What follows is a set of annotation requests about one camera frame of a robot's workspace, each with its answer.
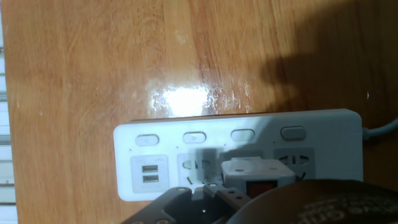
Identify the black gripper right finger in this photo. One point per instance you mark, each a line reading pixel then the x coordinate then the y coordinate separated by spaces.
pixel 228 197

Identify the orange wooden board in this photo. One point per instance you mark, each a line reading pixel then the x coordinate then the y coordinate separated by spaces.
pixel 93 62

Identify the white power strip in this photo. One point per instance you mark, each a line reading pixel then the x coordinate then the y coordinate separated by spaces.
pixel 168 147

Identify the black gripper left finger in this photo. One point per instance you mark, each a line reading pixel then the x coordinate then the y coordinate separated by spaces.
pixel 155 208

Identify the white bulb holder with bulb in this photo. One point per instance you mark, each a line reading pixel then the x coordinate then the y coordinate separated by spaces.
pixel 258 172

